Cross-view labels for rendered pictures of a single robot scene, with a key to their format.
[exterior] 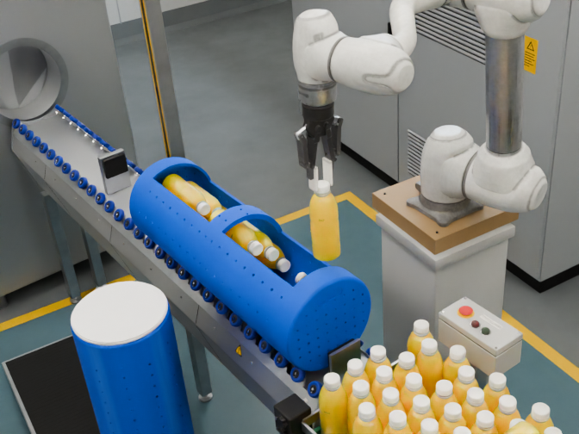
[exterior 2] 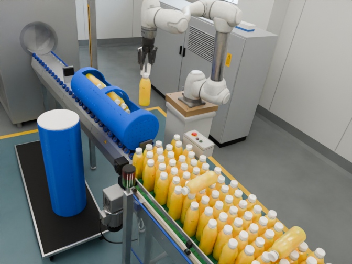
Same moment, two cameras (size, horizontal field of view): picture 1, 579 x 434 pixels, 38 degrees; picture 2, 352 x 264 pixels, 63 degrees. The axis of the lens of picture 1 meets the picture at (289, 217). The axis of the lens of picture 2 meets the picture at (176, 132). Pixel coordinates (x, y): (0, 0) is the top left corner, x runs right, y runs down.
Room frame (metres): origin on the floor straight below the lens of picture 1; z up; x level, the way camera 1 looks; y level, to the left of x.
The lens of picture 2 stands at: (0.11, -0.06, 2.16)
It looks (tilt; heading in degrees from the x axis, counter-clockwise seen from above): 33 degrees down; 351
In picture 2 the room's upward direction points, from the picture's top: 8 degrees clockwise
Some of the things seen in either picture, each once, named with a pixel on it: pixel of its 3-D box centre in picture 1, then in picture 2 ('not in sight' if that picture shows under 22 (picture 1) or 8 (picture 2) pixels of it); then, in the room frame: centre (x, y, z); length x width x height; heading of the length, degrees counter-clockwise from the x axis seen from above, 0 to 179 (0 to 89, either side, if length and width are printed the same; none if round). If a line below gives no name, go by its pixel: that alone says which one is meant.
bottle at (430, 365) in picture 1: (428, 376); (176, 156); (1.59, -0.32, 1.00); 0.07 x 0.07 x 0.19
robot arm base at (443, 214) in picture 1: (440, 195); (190, 97); (2.30, -0.49, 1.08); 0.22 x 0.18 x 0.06; 31
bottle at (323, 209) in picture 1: (324, 222); (144, 90); (1.79, -0.09, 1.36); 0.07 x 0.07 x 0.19
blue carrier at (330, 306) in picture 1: (239, 252); (111, 104); (2.07, 0.16, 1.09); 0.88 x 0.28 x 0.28; 34
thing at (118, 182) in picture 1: (115, 172); (68, 74); (2.77, 0.63, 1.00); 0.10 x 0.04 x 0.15; 124
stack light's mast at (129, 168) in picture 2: not in sight; (128, 180); (1.15, -0.02, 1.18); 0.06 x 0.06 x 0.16
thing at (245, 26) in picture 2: not in sight; (243, 25); (3.39, -1.17, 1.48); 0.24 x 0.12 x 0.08; 35
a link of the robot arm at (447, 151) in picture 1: (449, 161); (195, 84); (2.28, -0.51, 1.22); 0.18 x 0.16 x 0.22; 47
